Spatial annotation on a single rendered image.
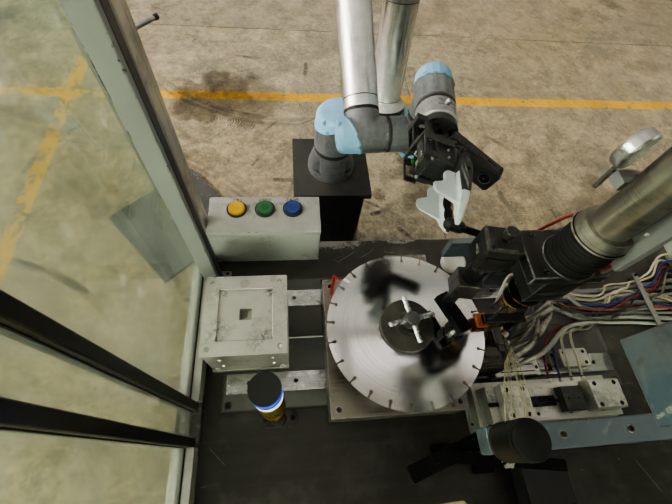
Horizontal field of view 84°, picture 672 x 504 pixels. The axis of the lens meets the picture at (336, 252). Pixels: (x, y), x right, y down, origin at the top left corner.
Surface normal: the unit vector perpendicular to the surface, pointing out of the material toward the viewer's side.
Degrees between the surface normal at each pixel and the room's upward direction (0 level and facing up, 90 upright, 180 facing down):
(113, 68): 90
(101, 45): 90
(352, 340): 0
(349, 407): 0
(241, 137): 0
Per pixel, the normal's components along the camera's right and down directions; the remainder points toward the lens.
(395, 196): 0.08, -0.49
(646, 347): -0.99, 0.02
